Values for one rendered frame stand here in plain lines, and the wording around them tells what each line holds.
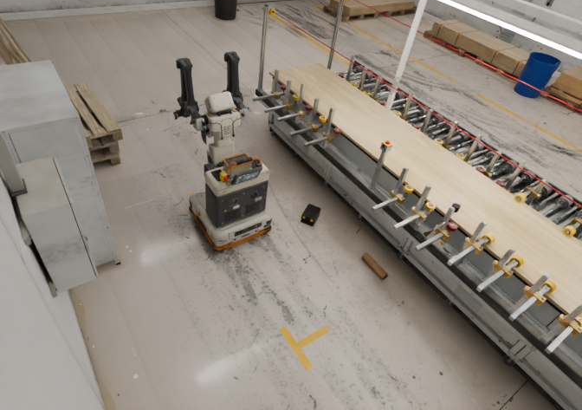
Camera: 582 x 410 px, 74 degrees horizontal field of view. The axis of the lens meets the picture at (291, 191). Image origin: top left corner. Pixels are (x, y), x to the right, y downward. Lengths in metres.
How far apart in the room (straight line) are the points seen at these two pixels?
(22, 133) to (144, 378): 1.87
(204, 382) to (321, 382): 0.88
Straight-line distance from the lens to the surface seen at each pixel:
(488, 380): 3.83
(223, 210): 3.52
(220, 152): 3.62
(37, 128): 2.89
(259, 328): 3.43
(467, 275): 3.38
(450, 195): 3.69
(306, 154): 4.87
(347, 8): 10.38
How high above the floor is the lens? 3.01
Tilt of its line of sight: 41 degrees down
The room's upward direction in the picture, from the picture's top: 10 degrees clockwise
